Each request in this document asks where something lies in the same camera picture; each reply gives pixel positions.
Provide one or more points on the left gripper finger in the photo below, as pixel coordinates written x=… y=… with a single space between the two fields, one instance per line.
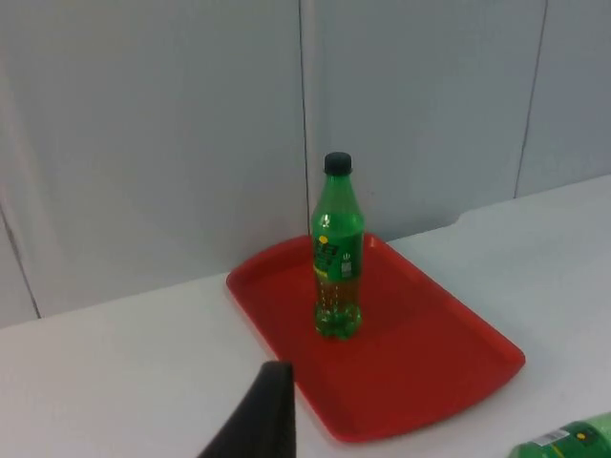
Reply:
x=262 y=420

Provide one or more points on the green plastic bottle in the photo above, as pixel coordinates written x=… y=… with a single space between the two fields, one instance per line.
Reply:
x=573 y=441
x=336 y=238

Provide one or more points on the red plastic tray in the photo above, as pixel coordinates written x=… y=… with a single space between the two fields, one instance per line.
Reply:
x=406 y=362

